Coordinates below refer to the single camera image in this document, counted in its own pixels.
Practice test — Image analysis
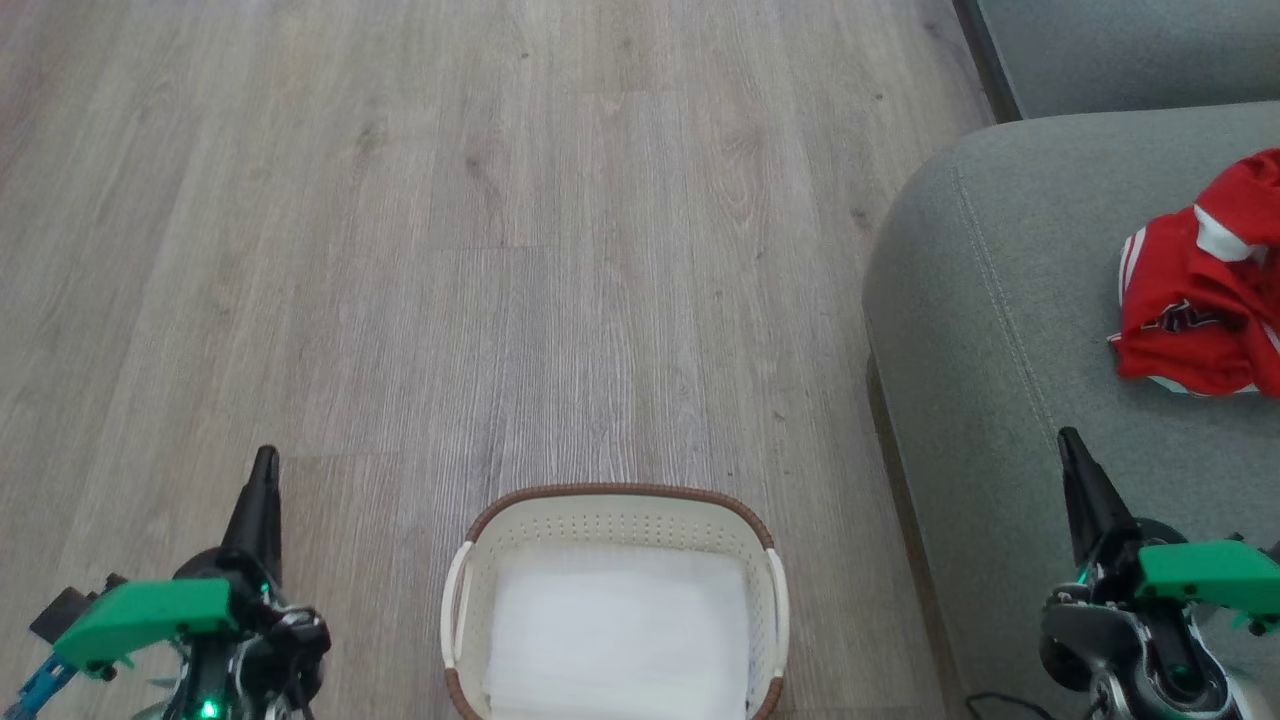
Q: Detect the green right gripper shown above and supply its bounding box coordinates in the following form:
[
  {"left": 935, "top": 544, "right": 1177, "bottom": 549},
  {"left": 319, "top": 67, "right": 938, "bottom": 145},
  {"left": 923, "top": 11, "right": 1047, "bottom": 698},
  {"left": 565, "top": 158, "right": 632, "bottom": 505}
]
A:
[{"left": 1058, "top": 427, "right": 1280, "bottom": 633}]

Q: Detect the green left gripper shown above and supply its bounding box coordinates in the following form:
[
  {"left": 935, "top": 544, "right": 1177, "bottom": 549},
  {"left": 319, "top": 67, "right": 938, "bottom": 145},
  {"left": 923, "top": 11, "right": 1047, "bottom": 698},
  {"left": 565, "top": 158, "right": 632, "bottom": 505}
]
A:
[{"left": 52, "top": 446, "right": 333, "bottom": 679}]

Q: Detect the red and white garment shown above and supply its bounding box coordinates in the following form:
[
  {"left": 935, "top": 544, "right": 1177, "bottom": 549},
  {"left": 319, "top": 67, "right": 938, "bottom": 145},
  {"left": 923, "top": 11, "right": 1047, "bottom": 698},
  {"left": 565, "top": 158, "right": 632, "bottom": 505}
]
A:
[{"left": 1108, "top": 148, "right": 1280, "bottom": 399}]

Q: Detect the grey sofa seat cushion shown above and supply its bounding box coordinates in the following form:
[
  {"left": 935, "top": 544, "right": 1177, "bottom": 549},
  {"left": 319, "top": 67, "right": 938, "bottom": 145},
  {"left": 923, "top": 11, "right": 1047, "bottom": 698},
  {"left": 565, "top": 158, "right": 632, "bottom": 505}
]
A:
[
  {"left": 975, "top": 0, "right": 1280, "bottom": 122},
  {"left": 862, "top": 100, "right": 1280, "bottom": 720}
]

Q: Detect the cream basket with brown rim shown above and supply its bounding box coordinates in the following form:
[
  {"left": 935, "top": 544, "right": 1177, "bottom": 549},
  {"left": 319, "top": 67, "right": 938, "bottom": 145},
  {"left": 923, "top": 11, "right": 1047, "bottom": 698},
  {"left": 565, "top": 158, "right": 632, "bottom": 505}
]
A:
[{"left": 440, "top": 483, "right": 791, "bottom": 720}]

